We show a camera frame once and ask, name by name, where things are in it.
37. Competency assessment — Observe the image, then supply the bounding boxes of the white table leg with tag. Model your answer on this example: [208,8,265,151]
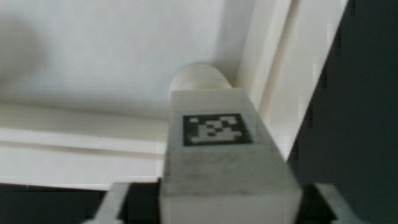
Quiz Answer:
[160,63,303,224]

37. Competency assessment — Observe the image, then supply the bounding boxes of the white U-shaped obstacle fence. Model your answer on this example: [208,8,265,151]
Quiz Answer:
[0,0,349,189]

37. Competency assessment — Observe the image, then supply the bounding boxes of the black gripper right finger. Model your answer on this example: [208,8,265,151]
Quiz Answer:
[299,183,370,224]

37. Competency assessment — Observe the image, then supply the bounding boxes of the white square tabletop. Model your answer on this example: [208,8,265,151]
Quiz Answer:
[0,0,290,156]

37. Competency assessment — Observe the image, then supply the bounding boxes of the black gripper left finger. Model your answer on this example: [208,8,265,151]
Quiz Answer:
[88,182,162,224]

